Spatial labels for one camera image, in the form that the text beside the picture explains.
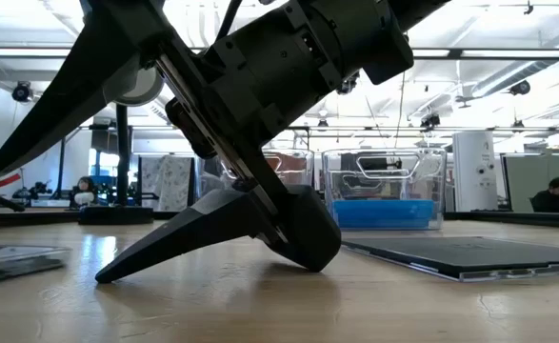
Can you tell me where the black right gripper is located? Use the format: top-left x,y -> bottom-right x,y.
157,0 -> 385,239

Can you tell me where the blue jewel case white logo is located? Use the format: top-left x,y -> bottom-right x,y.
331,199 -> 436,211

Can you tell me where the patterned fabric panel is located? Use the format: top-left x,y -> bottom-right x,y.
138,155 -> 195,212

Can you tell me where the black tripod stand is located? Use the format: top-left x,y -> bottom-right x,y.
52,137 -> 70,207

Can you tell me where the black desk lamp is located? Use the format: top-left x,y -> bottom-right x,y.
78,66 -> 166,226

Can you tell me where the person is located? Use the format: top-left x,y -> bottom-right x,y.
529,176 -> 559,214
70,175 -> 98,209

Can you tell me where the orange box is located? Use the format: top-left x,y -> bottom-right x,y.
265,154 -> 309,186

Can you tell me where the clear plastic bin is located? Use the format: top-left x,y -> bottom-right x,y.
321,147 -> 448,233
196,148 -> 316,231

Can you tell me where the black overhead rig bar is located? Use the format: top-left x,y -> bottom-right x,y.
0,46 -> 559,61

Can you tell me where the white column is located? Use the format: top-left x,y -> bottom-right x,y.
451,131 -> 498,213

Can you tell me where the black ceiling camera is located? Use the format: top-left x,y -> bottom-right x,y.
11,81 -> 33,104
508,79 -> 531,96
420,112 -> 442,132
335,71 -> 360,95

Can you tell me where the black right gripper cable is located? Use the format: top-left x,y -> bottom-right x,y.
214,0 -> 245,42

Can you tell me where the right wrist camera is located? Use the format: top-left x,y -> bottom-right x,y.
362,0 -> 416,86

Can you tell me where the black aluminium table frame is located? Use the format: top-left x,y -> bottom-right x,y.
0,207 -> 559,231

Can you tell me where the green partition wall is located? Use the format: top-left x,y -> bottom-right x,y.
500,152 -> 559,214

